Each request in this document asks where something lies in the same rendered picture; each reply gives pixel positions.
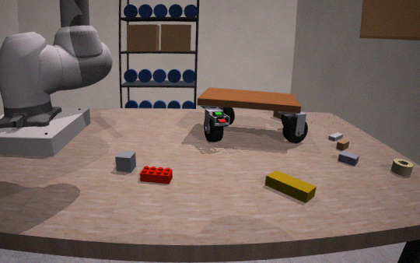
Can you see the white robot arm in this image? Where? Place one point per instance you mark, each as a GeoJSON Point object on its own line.
{"type": "Point", "coordinates": [31, 70]}

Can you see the red toy building brick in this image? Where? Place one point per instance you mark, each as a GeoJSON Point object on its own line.
{"type": "Point", "coordinates": [156, 175]}

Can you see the small brown block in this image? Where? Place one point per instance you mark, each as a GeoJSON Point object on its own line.
{"type": "Point", "coordinates": [342, 145]}

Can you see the olive-yellow ring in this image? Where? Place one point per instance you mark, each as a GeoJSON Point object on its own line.
{"type": "Point", "coordinates": [404, 170]}

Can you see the yellow rectangular block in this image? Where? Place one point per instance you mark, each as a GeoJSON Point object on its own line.
{"type": "Point", "coordinates": [290, 186]}

